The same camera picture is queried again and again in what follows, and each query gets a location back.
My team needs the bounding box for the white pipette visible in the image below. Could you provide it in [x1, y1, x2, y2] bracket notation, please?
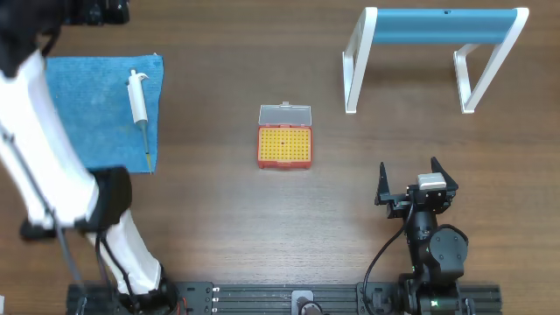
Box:
[126, 68, 155, 175]

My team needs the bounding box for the red and yellow tip box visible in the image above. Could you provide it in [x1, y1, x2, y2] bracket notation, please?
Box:
[256, 101, 314, 171]

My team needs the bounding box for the mounting rail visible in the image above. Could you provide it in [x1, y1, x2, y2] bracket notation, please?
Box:
[66, 282, 503, 315]

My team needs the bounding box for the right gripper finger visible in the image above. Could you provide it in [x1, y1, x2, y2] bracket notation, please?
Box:
[374, 161, 406, 207]
[430, 156, 459, 193]

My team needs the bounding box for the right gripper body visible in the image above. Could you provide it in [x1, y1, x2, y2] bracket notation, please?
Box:
[386, 185, 457, 220]

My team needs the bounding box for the white and blue stand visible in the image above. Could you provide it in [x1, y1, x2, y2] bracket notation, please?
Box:
[341, 5, 530, 115]

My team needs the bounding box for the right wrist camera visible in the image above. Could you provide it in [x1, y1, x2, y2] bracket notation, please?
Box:
[416, 171, 449, 192]

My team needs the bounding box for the blue cloth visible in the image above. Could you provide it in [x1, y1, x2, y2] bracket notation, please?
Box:
[45, 53, 165, 175]

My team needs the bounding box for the black cable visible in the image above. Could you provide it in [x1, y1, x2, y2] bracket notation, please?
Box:
[0, 129, 142, 314]
[361, 202, 415, 315]

